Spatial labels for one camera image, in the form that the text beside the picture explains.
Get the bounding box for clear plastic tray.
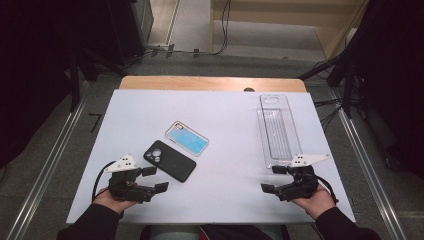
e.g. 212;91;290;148
255;93;304;169

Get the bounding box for left hand-held gripper cable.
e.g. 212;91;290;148
91;160;117;203

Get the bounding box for black curtain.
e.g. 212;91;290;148
349;0;424;181
0;0;111;169

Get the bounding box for hand-held gripper cable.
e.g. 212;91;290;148
314;174;340;205
91;160;117;203

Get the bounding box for aluminium floor rail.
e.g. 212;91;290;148
328;88;409;240
4;79;91;240

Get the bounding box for person's right hand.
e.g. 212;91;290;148
289;183;337;221

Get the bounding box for white board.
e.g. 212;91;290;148
65;88;356;225

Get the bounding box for black hanging cable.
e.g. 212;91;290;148
146;0;233;57

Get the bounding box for black phone case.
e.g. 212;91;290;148
143;139;198;183

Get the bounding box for person's left hand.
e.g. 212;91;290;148
92;187;138;215

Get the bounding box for right hand-held gripper cable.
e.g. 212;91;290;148
314;174;340;205

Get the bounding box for black floor cables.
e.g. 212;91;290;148
313;98;346;133

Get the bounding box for wooden shelf unit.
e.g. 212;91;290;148
209;0;369;59

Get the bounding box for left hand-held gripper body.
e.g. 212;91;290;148
104;153;158;204

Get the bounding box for black metal stand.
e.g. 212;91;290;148
298;49;368;119
68;46;129;113

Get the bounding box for iridescent phone case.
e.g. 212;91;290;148
164;120;210;158

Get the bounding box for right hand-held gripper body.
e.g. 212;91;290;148
273;153;331;203

